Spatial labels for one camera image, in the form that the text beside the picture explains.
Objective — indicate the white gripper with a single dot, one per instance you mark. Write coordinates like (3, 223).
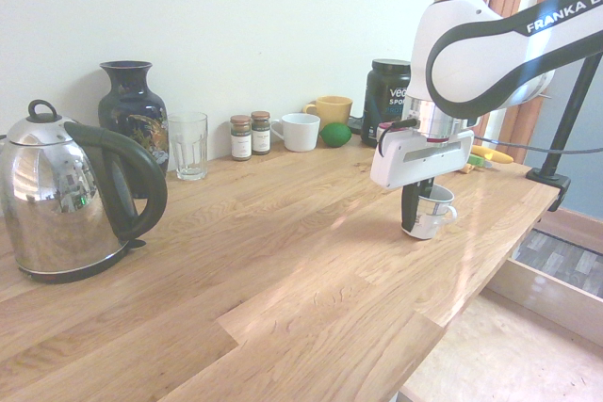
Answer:
(414, 162)

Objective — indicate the small white patterned mug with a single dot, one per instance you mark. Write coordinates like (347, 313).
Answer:
(437, 219)

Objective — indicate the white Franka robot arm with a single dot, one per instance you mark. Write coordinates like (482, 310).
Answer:
(471, 58)

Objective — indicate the yellow mug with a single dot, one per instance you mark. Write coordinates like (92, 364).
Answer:
(335, 110)

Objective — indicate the black Vega protein tub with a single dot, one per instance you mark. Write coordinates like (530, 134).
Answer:
(384, 101)

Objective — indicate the green lime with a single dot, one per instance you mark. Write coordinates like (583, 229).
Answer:
(335, 135)

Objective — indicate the plain white cup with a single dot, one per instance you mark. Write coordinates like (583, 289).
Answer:
(299, 133)

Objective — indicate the spice jar with copper lid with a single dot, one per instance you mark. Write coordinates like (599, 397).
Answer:
(240, 140)
(260, 136)

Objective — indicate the clear drinking glass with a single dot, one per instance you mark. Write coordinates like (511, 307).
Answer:
(187, 148)

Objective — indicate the dark blue floral vase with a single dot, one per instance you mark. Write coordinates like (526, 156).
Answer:
(132, 110)

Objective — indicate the chrome electric kettle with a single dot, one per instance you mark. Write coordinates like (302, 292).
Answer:
(56, 195)

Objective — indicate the black Ulanzi clamp camera mount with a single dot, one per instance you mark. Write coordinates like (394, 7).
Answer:
(572, 110)

